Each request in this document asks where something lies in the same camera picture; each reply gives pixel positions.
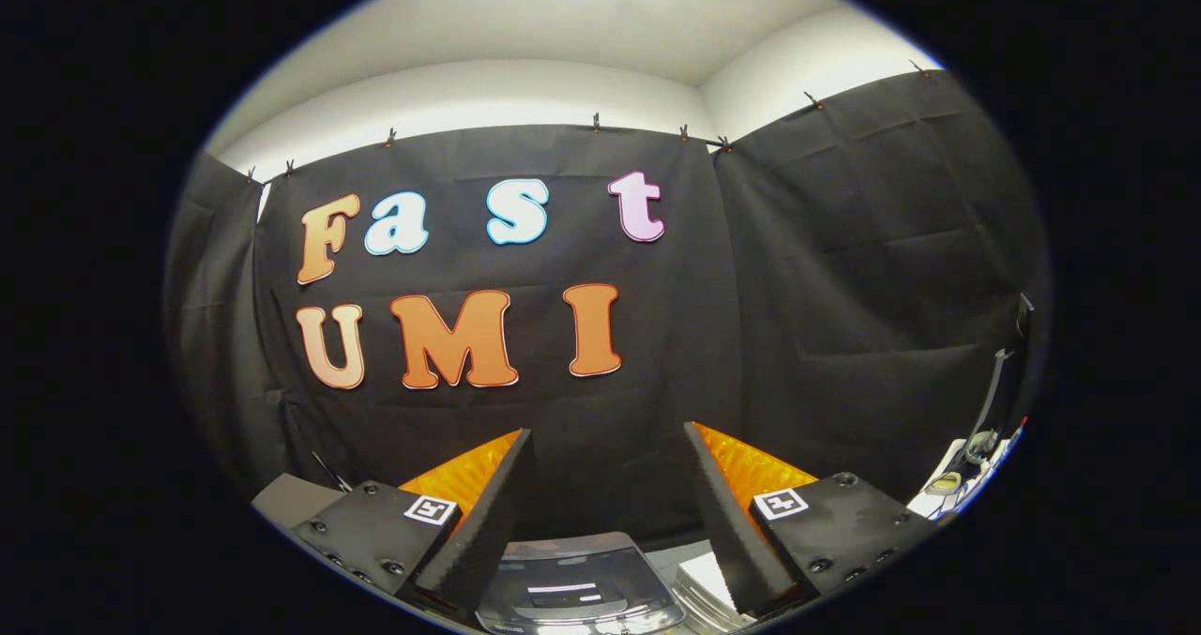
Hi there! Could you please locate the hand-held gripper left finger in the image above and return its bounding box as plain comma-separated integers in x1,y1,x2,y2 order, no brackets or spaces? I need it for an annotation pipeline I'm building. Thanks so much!
291,429,534,617

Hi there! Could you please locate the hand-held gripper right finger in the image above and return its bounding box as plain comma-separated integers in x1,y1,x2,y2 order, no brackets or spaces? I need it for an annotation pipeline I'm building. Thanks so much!
683,421,939,617

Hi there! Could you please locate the grey washing machine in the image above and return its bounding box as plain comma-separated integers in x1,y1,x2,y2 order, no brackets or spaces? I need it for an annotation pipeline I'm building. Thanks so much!
474,532,695,635

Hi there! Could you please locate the white flat board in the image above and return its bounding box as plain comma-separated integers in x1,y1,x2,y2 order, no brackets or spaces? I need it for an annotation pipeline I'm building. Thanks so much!
674,549,753,630

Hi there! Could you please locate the grey flat mat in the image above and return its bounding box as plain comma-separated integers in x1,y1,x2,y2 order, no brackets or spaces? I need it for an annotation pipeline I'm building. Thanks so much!
251,473,344,529

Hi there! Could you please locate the black backdrop cloth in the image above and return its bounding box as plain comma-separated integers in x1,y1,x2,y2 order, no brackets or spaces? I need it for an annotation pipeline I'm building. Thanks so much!
164,70,1052,547

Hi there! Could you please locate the thin black cable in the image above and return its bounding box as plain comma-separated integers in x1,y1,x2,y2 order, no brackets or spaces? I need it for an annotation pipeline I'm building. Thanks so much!
312,450,355,492

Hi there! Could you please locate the grey cable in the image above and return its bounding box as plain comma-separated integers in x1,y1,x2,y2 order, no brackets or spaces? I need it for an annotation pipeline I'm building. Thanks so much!
965,293,1036,465

